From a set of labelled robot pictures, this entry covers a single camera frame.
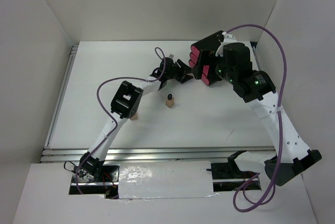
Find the black drawer organizer case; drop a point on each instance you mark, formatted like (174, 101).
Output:
(212, 43)

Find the white foil-taped board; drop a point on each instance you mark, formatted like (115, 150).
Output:
(155, 180)

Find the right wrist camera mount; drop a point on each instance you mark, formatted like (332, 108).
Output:
(226, 39)

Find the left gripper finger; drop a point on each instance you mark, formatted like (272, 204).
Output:
(186, 78)
(184, 67)

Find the BB foundation pump bottle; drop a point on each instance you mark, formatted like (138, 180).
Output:
(134, 117)

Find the aluminium front rail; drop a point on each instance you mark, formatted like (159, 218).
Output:
(214, 154)

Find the aluminium rail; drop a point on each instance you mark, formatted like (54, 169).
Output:
(214, 154)
(58, 105)

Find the square foundation bottle black cap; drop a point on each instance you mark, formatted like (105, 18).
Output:
(169, 102)

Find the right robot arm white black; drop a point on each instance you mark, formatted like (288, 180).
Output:
(292, 155)

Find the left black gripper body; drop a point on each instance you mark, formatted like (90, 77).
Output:
(176, 73)

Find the aluminium left rail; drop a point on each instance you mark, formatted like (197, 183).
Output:
(58, 105)

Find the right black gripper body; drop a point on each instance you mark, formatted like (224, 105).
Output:
(216, 66)

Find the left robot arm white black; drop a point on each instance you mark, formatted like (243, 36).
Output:
(124, 106)

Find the pink top drawer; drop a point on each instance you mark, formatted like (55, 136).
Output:
(195, 51)

